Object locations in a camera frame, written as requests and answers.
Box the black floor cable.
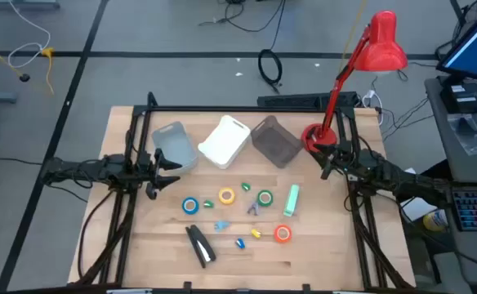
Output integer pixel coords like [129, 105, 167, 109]
[199, 0, 287, 50]

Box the green tape roll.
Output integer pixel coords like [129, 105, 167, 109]
[256, 189, 274, 208]

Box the orange tape roll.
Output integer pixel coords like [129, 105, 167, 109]
[274, 224, 293, 244]

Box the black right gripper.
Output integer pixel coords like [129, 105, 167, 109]
[314, 142, 364, 180]

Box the computer monitor with blue screen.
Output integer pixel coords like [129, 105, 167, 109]
[436, 0, 477, 85]

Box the white plastic bin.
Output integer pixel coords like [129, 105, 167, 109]
[197, 114, 252, 170]

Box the white floor cable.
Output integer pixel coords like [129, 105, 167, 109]
[7, 0, 51, 69]

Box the coiled black cable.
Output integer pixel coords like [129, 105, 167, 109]
[256, 48, 283, 94]

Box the yellow lidded container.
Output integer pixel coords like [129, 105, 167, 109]
[421, 208, 448, 233]

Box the black aluminium table frame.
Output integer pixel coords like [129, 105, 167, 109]
[69, 91, 417, 293]

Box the black power strip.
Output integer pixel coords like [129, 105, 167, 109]
[256, 91, 360, 110]

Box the blue tape roll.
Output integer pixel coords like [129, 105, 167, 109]
[181, 197, 200, 216]

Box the thin yellow cord black plug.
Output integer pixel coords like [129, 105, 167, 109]
[0, 35, 31, 82]

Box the clear plastic bag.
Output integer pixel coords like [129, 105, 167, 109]
[446, 113, 477, 157]

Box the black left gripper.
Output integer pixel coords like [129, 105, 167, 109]
[138, 149, 182, 201]

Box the yellow connector cable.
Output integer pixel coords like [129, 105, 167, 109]
[40, 47, 56, 97]

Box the yellow hanging cable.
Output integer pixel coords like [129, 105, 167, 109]
[338, 0, 368, 74]

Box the black stapler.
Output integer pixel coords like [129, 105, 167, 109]
[185, 224, 217, 270]

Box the grey plastic bin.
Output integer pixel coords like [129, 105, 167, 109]
[151, 120, 199, 176]

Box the small black computer box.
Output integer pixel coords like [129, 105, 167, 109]
[439, 81, 477, 114]

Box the mint green stapler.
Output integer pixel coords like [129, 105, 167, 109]
[283, 183, 301, 217]

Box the white paper sheet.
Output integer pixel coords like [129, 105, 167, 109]
[399, 195, 439, 223]

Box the yellow tape roll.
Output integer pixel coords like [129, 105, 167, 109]
[217, 186, 236, 206]

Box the dark translucent plastic bin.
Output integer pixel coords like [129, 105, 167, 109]
[249, 114, 304, 169]

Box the red desk lamp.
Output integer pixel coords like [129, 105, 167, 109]
[301, 10, 409, 157]

